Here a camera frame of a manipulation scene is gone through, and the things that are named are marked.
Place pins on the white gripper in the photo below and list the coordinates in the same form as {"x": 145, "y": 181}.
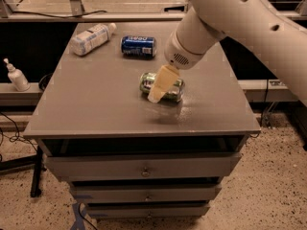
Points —
{"x": 175, "y": 53}

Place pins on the green soda can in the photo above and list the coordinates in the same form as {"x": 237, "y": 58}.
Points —
{"x": 174, "y": 94}

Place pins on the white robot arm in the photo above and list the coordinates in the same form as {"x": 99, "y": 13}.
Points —
{"x": 278, "y": 42}

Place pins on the blue pepsi can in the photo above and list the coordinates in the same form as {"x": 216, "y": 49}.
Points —
{"x": 138, "y": 46}

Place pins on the grey drawer cabinet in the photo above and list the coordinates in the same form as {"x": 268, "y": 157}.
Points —
{"x": 93, "y": 106}

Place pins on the white plastic bottle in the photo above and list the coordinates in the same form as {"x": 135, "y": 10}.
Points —
{"x": 92, "y": 38}

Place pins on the top grey drawer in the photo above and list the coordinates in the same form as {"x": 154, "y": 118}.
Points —
{"x": 147, "y": 166}

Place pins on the grey drawer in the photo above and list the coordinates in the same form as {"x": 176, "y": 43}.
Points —
{"x": 145, "y": 193}
{"x": 147, "y": 166}
{"x": 148, "y": 211}

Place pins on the middle grey drawer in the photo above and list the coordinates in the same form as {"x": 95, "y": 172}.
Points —
{"x": 145, "y": 193}

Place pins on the bottom grey drawer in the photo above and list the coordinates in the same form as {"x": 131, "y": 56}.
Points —
{"x": 148, "y": 211}

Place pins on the white pump dispenser bottle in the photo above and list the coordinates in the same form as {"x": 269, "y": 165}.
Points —
{"x": 17, "y": 77}

